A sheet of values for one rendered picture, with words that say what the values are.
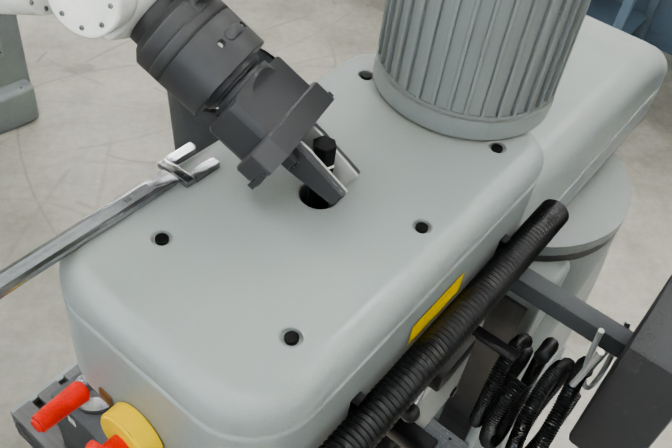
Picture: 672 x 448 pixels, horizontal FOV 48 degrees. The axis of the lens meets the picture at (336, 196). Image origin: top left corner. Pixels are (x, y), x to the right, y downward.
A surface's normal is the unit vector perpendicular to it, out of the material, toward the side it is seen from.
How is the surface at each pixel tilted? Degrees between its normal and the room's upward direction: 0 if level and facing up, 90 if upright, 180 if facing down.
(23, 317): 0
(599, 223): 0
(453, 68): 90
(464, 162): 0
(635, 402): 90
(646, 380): 90
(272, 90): 30
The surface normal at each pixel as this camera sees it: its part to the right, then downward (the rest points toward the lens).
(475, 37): -0.23, 0.66
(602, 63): 0.11, -0.71
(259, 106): 0.55, -0.44
